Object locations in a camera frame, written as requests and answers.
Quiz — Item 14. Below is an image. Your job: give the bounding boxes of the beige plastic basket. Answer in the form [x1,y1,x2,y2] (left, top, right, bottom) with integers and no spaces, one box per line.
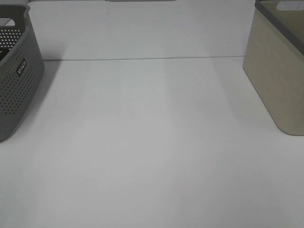
[243,0,304,135]

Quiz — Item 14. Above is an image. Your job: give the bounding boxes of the grey perforated plastic basket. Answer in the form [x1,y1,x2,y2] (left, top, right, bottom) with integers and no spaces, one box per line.
[0,4,45,141]

